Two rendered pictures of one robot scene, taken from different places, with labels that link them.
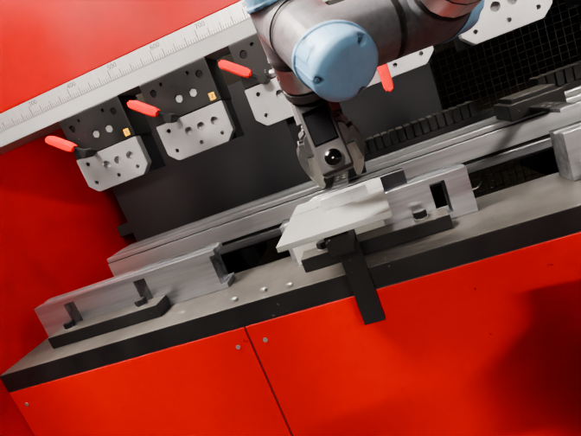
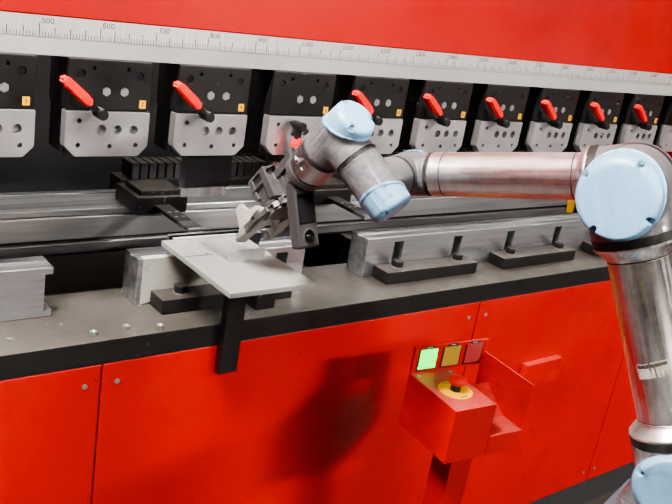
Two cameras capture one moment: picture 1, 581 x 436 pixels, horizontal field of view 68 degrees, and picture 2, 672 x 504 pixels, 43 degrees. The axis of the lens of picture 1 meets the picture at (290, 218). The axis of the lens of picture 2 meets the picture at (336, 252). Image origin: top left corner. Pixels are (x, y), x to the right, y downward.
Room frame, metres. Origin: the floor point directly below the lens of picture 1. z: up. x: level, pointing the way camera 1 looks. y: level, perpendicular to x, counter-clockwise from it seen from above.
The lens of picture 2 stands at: (-0.29, 1.00, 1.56)
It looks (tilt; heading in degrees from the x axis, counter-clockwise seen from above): 19 degrees down; 307
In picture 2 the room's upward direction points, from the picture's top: 10 degrees clockwise
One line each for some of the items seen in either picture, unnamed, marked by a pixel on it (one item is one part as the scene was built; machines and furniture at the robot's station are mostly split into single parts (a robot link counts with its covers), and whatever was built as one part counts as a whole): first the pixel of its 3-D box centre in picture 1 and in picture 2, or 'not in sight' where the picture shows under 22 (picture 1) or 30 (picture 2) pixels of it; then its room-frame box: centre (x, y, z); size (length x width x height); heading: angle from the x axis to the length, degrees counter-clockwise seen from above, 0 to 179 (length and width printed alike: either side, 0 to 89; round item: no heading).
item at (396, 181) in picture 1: (357, 190); (214, 240); (0.88, -0.15, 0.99); 0.20 x 0.03 x 0.03; 77
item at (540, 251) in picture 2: not in sight; (533, 255); (0.60, -1.08, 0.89); 0.30 x 0.05 x 0.03; 77
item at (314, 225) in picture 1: (335, 209); (236, 263); (0.74, -0.08, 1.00); 0.26 x 0.18 x 0.01; 167
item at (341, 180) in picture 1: (340, 172); (166, 205); (1.04, -0.15, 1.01); 0.26 x 0.12 x 0.05; 167
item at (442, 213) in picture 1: (373, 240); (224, 294); (0.82, -0.14, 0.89); 0.30 x 0.05 x 0.03; 77
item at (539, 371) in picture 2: not in sight; (540, 371); (0.50, -1.08, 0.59); 0.15 x 0.02 x 0.07; 77
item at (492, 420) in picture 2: not in sight; (466, 397); (0.40, -0.46, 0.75); 0.20 x 0.16 x 0.18; 71
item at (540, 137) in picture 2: not in sight; (542, 117); (0.66, -1.06, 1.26); 0.15 x 0.09 x 0.17; 77
